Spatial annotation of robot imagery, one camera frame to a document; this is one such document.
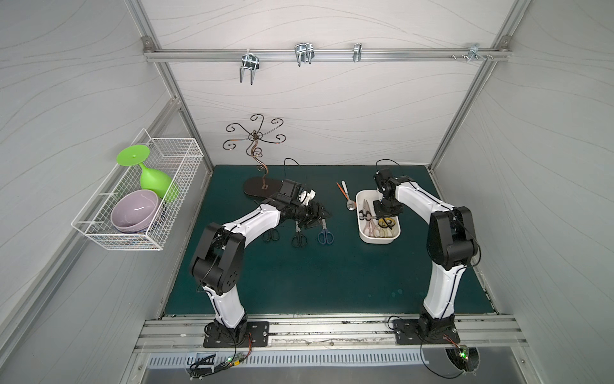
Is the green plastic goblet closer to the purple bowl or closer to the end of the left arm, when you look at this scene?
the purple bowl

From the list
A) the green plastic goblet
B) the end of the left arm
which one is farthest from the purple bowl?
the end of the left arm

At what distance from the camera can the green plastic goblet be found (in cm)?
60
